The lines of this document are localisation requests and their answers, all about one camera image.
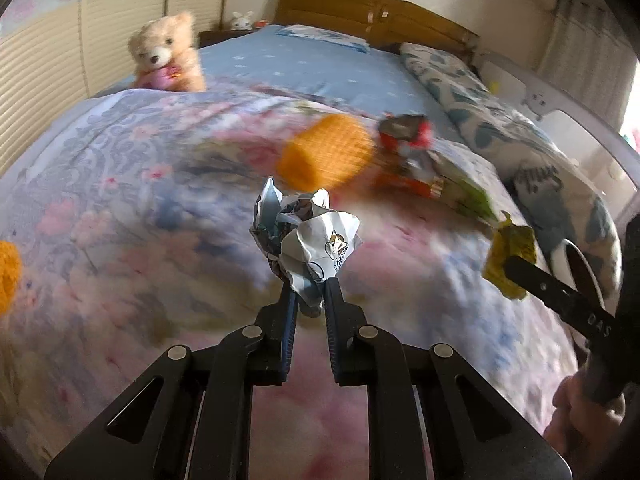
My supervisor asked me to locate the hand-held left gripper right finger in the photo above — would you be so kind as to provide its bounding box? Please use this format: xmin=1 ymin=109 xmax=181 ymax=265
xmin=322 ymin=277 xmax=573 ymax=480

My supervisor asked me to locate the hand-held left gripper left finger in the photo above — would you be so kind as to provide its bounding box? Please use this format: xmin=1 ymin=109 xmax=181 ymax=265
xmin=45 ymin=280 xmax=301 ymax=480

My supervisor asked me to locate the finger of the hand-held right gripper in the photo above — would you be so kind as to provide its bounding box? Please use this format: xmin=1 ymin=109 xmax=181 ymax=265
xmin=502 ymin=255 xmax=621 ymax=347

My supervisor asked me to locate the white bin with black bag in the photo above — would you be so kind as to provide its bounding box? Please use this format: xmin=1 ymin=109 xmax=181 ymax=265
xmin=547 ymin=239 xmax=608 ymax=346

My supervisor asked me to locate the yellow snack wrapper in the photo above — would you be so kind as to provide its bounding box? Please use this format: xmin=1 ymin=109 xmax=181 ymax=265
xmin=482 ymin=211 xmax=538 ymax=301

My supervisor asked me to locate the silver wrapper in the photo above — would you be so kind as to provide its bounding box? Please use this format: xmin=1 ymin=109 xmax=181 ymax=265
xmin=249 ymin=176 xmax=364 ymax=317

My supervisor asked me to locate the green snack wrapper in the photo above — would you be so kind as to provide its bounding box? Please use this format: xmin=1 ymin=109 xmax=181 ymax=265
xmin=430 ymin=152 xmax=501 ymax=223

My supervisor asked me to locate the orange snack wrapper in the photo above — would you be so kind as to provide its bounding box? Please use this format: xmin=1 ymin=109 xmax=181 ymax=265
xmin=375 ymin=152 xmax=443 ymax=196

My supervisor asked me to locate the orange foam net sleeve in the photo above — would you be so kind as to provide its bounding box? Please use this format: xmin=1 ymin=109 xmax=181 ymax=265
xmin=0 ymin=240 xmax=23 ymax=318
xmin=277 ymin=114 xmax=376 ymax=193

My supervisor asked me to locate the red snack wrapper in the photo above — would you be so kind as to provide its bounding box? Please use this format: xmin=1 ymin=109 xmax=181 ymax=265
xmin=377 ymin=114 xmax=435 ymax=153

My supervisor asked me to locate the person's right hand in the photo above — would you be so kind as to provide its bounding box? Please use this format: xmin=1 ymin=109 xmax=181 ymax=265
xmin=544 ymin=370 xmax=626 ymax=466

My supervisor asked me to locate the heart print quilt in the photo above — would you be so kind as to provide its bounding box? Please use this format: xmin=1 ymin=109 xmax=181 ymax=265
xmin=400 ymin=42 xmax=623 ymax=306

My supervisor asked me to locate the grey patterned curtain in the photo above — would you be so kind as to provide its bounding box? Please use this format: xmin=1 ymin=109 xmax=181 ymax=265
xmin=552 ymin=0 xmax=640 ymax=131

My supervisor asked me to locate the blue star bedsheet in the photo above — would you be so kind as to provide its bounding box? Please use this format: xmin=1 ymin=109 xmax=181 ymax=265
xmin=95 ymin=25 xmax=471 ymax=146

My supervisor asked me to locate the blue pillow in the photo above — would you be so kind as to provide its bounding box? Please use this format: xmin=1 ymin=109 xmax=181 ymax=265
xmin=276 ymin=26 xmax=371 ymax=53

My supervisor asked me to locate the dark wooden nightstand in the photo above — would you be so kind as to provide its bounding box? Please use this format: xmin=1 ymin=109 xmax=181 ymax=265
xmin=198 ymin=29 xmax=251 ymax=48

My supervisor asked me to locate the beige teddy bear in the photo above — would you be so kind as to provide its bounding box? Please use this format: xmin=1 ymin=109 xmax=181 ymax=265
xmin=127 ymin=10 xmax=207 ymax=93

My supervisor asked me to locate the wooden bed headboard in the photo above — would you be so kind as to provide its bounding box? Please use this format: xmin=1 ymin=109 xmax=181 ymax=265
xmin=275 ymin=0 xmax=480 ymax=61

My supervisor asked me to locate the cream sliding door wardrobe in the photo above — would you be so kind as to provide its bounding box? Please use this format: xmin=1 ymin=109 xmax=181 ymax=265
xmin=0 ymin=0 xmax=231 ymax=161

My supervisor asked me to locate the grey bed guard rail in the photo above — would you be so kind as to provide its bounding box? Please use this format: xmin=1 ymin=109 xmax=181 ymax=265
xmin=477 ymin=52 xmax=640 ymax=171

